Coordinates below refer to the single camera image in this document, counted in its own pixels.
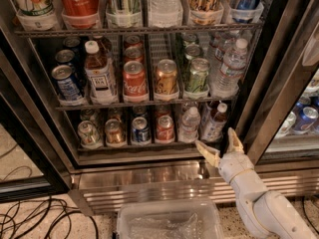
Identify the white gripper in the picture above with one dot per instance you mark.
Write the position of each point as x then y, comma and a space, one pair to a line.
235, 164

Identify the tea bottle with white cap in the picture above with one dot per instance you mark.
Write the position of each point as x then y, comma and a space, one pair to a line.
212, 129

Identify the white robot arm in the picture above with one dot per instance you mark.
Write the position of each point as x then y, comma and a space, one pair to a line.
263, 211

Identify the clear water bottle bottom shelf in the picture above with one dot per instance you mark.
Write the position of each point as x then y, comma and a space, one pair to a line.
188, 128

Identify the orange can bottom shelf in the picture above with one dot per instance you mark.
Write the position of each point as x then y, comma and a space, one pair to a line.
165, 130

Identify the right fridge glass door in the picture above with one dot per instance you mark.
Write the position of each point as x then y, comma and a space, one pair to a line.
284, 62

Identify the water bottle middle shelf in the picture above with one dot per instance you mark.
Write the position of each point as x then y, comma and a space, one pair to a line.
225, 84

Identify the green can middle shelf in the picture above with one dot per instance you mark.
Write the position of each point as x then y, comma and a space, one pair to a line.
196, 83

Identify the blue pepsi can bottom shelf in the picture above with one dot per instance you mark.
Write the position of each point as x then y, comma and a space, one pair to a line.
140, 131

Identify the gold can middle shelf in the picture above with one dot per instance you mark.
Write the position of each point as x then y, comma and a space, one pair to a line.
166, 80

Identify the gold can shelf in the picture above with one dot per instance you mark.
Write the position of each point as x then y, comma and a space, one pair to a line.
166, 80
114, 131

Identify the gold can bottom shelf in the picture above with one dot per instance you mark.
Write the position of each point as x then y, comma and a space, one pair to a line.
114, 131

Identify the red coca-cola can middle shelf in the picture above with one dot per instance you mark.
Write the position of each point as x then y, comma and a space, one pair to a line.
135, 85

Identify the stainless fridge bottom grille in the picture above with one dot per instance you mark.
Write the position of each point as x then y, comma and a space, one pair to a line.
103, 192

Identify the green white can bottom shelf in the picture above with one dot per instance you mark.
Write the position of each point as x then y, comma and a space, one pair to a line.
89, 135

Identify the large tea bottle middle shelf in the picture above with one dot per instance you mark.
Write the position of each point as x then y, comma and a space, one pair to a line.
100, 74

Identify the clear bottle top shelf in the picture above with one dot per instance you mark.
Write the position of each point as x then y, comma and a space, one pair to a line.
165, 13

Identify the blue can middle shelf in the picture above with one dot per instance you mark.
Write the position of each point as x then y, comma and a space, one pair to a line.
67, 83

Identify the green bottle top shelf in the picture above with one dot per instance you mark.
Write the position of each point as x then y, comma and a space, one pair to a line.
124, 13

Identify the red coca-cola bottle top shelf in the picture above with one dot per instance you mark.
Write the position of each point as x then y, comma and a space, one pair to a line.
80, 14

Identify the white 7up bottle top shelf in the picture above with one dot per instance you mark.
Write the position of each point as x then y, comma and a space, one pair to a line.
37, 15

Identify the clear plastic bin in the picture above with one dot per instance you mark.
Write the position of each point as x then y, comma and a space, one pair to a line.
171, 219

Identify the blue can behind right door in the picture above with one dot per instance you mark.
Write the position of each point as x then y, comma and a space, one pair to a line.
306, 117

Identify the left fridge door frame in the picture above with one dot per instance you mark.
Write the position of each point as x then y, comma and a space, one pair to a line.
29, 173

